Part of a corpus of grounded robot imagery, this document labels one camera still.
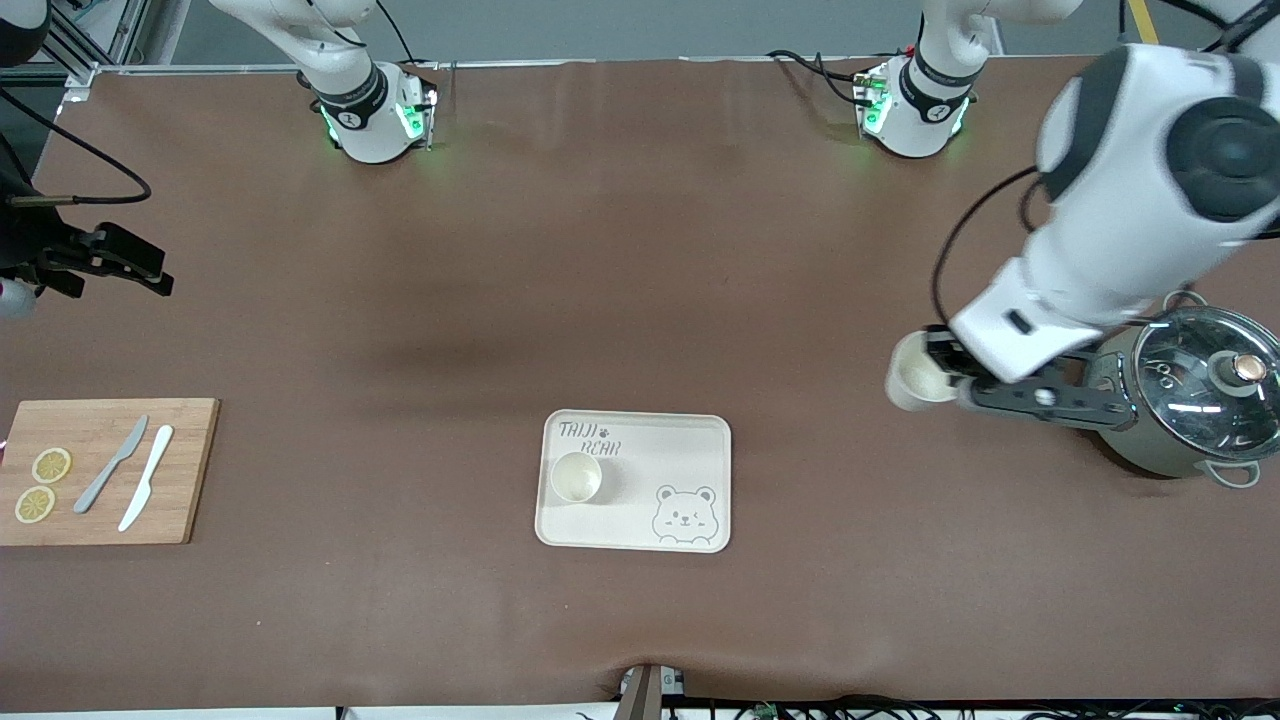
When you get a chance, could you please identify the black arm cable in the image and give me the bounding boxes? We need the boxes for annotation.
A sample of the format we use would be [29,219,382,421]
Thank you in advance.
[930,165,1046,331]
[0,88,153,207]

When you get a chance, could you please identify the grey electric cooking pot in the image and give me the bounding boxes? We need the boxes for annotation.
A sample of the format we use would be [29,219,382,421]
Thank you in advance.
[1083,290,1280,489]

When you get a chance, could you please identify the glass pot lid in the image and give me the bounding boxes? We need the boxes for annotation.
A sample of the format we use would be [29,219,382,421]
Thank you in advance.
[1133,305,1280,463]

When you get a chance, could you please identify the black base cable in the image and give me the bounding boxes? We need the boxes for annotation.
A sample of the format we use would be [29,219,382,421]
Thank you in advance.
[768,48,873,106]
[373,0,416,66]

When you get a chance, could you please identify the white IKEA cup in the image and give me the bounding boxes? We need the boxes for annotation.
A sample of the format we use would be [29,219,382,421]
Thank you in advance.
[549,452,604,504]
[884,330,958,414]

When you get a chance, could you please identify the brown table mat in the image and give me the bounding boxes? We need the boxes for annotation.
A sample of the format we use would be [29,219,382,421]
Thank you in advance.
[0,57,1280,713]

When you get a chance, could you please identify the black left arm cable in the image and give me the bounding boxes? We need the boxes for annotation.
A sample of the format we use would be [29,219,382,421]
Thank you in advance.
[930,165,1046,331]

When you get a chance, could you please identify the cream bear print tray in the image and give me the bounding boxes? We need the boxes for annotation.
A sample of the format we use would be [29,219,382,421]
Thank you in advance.
[534,409,732,554]

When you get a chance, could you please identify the grey metal table bracket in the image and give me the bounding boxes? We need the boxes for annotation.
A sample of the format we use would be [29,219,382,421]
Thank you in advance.
[618,663,691,720]

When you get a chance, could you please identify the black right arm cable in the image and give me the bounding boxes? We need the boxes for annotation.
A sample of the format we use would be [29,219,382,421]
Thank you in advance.
[0,88,153,207]

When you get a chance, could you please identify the white plastic knife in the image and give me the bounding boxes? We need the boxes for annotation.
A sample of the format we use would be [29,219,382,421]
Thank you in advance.
[117,425,175,533]

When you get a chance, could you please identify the bamboo cutting board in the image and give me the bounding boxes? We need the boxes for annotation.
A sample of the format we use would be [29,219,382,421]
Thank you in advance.
[0,398,221,547]

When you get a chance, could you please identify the grey plastic knife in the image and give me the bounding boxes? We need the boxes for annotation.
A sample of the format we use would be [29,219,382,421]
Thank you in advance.
[73,414,150,515]

